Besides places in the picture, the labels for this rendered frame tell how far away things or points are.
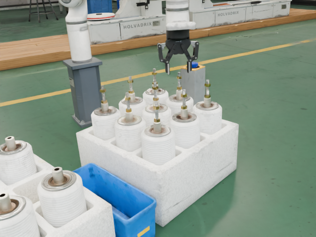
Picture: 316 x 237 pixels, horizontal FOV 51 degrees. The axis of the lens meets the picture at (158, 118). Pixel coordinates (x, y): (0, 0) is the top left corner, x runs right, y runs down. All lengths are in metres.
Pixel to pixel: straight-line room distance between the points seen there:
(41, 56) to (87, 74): 1.45
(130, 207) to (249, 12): 3.45
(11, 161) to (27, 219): 0.25
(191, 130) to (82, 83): 0.72
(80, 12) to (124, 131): 0.73
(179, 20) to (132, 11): 2.42
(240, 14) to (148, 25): 1.21
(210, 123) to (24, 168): 0.56
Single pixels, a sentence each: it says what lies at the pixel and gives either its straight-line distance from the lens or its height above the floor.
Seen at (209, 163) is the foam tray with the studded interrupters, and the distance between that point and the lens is 1.05.
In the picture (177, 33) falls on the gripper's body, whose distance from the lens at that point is 1.06.
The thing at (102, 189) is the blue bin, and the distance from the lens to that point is 1.07.
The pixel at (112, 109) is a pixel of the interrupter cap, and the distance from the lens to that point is 1.09.
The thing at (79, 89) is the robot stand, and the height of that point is 0.18.
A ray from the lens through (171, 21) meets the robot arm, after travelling 1.06.
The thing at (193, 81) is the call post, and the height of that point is 0.27.
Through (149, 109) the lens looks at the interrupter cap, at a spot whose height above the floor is 0.25.
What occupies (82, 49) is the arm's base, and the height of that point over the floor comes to 0.36.
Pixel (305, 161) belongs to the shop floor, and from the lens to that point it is 1.34.
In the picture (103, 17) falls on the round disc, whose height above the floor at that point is 0.30.
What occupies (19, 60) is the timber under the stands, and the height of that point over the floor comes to 0.06.
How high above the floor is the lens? 0.66
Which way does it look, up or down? 24 degrees down
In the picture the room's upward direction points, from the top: 3 degrees counter-clockwise
